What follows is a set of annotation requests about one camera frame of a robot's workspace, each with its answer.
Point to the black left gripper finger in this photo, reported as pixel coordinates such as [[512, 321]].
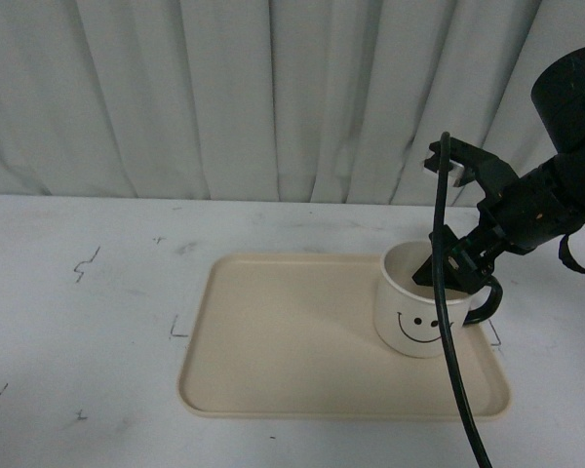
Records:
[[423, 276]]

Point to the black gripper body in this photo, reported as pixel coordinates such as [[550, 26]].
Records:
[[552, 204]]

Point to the white mug with black handle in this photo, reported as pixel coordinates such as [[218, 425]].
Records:
[[405, 315]]

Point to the beige rectangular plastic tray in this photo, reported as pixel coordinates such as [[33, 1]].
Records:
[[291, 335]]

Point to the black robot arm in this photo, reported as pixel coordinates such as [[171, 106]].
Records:
[[559, 98]]

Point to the white pleated curtain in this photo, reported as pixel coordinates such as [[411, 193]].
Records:
[[289, 101]]

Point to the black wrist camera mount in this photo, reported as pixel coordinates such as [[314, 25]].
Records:
[[495, 176]]

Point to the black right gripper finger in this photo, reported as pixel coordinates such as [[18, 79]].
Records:
[[466, 273]]

